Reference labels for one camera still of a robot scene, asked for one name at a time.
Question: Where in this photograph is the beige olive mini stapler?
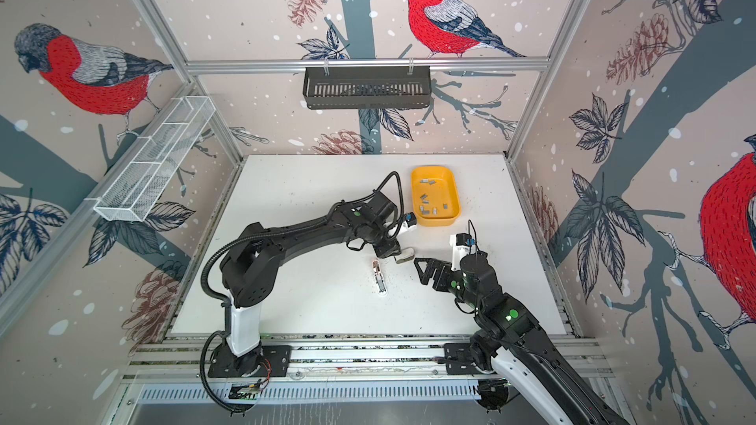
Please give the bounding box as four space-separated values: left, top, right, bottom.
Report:
394 248 415 264

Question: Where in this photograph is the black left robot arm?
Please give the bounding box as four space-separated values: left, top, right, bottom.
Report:
200 171 407 369

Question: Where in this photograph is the aluminium cage frame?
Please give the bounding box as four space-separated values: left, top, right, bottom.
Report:
1 0 591 334

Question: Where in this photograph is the yellow plastic tray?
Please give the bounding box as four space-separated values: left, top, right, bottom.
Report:
411 165 462 227

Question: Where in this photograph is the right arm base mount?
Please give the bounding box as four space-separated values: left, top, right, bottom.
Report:
435 334 518 412

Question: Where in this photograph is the black hanging wire basket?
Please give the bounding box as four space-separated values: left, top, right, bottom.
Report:
302 66 432 110

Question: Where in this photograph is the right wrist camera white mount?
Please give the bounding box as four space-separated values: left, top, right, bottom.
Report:
450 232 476 272

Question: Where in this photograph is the white wire mesh basket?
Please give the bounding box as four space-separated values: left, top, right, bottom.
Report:
94 96 216 222

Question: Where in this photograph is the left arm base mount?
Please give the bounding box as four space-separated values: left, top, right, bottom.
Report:
197 329 293 417

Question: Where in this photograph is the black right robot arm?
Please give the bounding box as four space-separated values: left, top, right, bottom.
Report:
413 252 627 424

